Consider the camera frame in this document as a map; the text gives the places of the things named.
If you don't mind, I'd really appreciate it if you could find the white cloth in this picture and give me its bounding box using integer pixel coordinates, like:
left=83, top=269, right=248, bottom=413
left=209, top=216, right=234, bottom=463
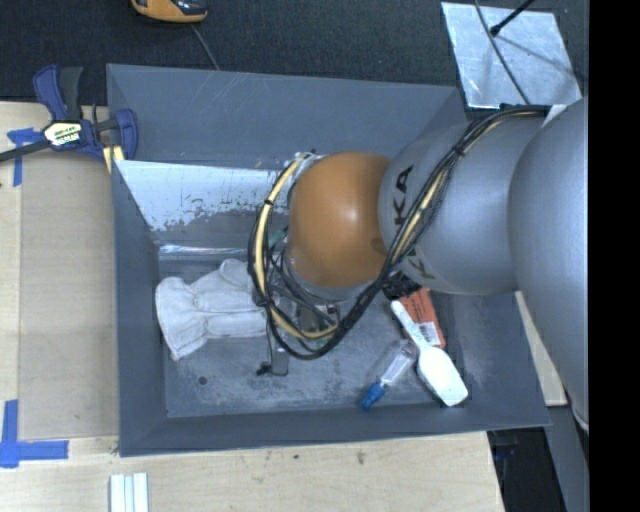
left=154, top=257, right=270, bottom=362

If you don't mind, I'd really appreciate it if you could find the clear plastic bottle blue cap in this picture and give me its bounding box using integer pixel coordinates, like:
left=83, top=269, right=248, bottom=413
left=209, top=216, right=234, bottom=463
left=359, top=338, right=419, bottom=412

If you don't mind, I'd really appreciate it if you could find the orange flat packet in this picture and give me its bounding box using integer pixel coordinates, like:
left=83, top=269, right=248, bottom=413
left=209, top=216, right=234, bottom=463
left=396, top=286, right=448, bottom=350

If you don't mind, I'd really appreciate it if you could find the white plastic scoop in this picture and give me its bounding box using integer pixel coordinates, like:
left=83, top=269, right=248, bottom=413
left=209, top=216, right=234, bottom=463
left=389, top=298, right=470, bottom=408

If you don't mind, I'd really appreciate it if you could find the pale wood flat board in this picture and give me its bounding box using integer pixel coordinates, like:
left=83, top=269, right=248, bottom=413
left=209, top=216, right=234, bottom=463
left=17, top=149, right=122, bottom=442

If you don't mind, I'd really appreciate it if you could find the grey metal bin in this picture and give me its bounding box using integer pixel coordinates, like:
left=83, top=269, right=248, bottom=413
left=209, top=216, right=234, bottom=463
left=105, top=62, right=554, bottom=458

